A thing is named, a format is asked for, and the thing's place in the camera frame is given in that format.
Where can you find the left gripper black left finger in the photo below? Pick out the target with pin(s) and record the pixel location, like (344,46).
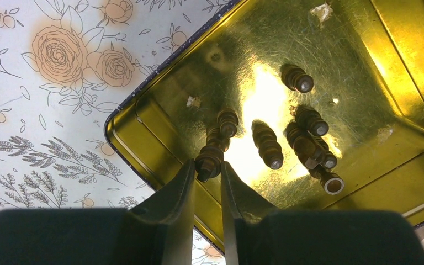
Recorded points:
(156,231)

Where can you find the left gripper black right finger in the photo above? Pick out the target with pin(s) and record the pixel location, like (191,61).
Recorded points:
(257,232)

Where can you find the gold tin box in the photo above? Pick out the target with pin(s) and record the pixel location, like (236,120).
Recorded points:
(315,104)

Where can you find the dark chess piece in tin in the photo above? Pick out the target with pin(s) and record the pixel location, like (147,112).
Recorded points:
(265,139)
(331,182)
(228,122)
(310,119)

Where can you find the dark chess pawn in tin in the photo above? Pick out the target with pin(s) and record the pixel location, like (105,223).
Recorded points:
(296,79)

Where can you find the floral tablecloth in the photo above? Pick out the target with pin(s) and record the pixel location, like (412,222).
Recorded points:
(65,66)

